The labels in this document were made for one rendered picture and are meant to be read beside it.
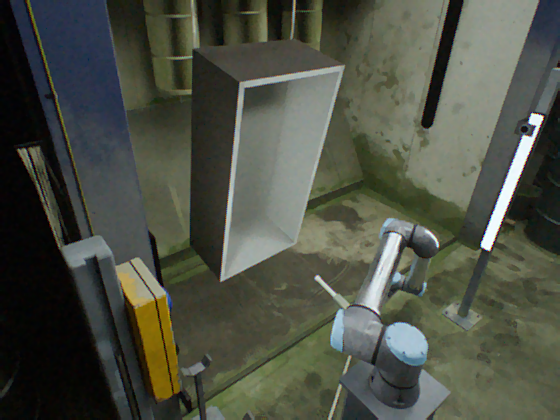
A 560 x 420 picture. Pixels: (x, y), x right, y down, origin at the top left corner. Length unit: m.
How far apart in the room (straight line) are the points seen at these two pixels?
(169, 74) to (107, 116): 1.78
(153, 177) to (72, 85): 2.07
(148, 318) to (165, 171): 2.47
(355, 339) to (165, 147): 2.17
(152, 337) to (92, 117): 0.58
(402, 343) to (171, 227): 2.05
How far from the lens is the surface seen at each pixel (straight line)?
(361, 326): 1.51
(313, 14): 3.39
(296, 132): 2.26
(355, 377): 1.69
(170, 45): 2.79
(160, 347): 0.74
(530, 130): 2.33
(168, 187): 3.07
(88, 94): 1.05
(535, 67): 3.22
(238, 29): 3.03
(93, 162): 1.10
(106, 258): 0.62
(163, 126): 3.18
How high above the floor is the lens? 1.99
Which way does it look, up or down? 32 degrees down
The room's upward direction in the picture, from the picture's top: 2 degrees clockwise
